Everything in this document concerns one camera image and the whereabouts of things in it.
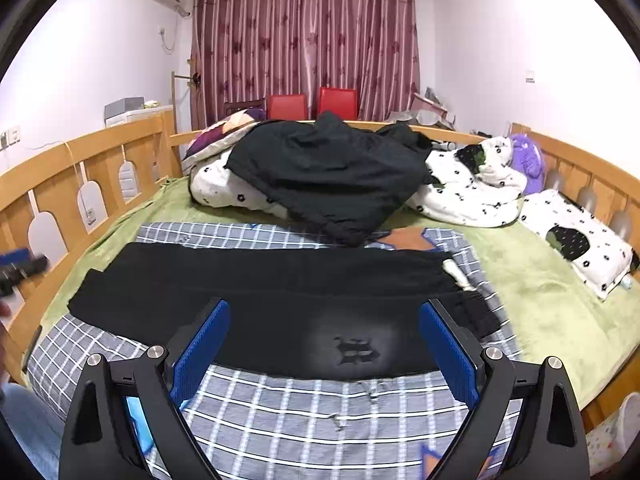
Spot clutter pile by curtain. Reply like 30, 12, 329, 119
386, 88, 456, 131

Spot maroon curtain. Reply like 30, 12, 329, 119
190, 0, 420, 129

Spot white floral duvet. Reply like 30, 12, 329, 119
188, 135, 524, 229

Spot left red chair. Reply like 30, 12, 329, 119
267, 93, 308, 120

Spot wooden coat rack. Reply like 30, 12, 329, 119
170, 56, 201, 133

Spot blue plaid star blanket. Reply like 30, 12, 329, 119
26, 222, 521, 479

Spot green bed sheet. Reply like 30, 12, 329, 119
41, 179, 639, 406

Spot purple patterned pillow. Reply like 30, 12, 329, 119
183, 107, 267, 164

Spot right red chair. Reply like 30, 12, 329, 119
318, 87, 358, 120

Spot wooden bed frame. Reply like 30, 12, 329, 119
1, 112, 639, 428

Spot black pants with white stripe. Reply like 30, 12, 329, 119
68, 243, 500, 382

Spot white charging cable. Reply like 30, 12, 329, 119
29, 140, 97, 221

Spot grey box on shelf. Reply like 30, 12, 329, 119
103, 96, 144, 120

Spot purple plush toy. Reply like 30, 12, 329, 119
510, 133, 546, 195

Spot red chair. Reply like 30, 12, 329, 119
318, 87, 358, 120
267, 93, 308, 120

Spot white floral pillow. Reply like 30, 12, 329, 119
520, 190, 634, 301

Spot black garment pile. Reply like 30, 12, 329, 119
226, 112, 435, 246

